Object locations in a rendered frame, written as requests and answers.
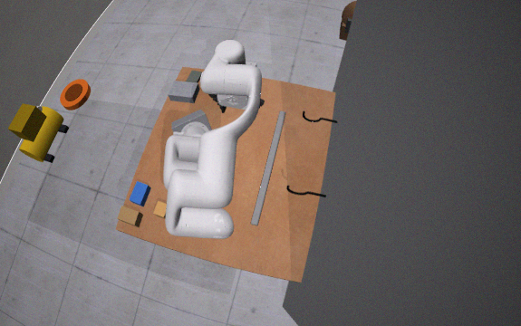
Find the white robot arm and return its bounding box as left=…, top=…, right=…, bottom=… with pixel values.
left=163, top=40, right=262, bottom=239

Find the tan cube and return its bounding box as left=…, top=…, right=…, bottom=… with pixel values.
left=154, top=201, right=167, bottom=219

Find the brown rectangular box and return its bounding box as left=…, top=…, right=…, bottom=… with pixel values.
left=118, top=206, right=143, bottom=227

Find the blue rectangular block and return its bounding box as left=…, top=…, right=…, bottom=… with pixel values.
left=129, top=181, right=151, bottom=206

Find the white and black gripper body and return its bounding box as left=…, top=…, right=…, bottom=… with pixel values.
left=217, top=95, right=248, bottom=110

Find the dark grey wall panel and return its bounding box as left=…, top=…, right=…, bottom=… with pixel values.
left=283, top=0, right=521, bottom=326

